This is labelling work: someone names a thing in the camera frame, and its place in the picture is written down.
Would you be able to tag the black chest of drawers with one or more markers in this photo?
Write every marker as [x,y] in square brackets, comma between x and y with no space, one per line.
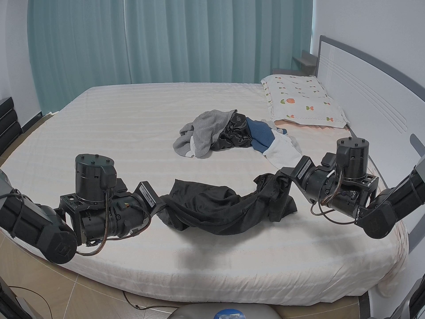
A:
[8,125]

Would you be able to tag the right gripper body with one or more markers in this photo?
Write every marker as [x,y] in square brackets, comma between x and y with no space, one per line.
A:
[313,181]

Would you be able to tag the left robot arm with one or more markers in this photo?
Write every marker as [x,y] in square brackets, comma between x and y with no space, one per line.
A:
[49,234]

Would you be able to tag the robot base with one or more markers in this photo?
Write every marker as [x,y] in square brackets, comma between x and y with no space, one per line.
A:
[199,312]

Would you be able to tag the blue-green curtain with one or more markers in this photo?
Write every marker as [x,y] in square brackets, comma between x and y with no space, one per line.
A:
[79,38]
[215,28]

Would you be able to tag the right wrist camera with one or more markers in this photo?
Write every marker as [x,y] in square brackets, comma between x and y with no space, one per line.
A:
[328,161]

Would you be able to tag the grey bedside table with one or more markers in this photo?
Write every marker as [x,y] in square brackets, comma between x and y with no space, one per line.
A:
[298,65]

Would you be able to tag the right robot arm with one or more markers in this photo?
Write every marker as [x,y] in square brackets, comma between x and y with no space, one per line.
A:
[381,218]

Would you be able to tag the bed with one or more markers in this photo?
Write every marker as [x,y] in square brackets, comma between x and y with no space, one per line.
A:
[132,128]

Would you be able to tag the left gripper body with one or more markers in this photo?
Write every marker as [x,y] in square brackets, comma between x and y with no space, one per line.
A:
[132,213]

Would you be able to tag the pile of clothes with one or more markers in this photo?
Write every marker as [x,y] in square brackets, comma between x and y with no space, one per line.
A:
[206,131]

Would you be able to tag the white printed pillow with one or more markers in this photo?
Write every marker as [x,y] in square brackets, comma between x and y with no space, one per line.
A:
[302,98]

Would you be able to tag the black T-shirt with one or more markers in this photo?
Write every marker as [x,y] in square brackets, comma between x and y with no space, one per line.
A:
[219,211]

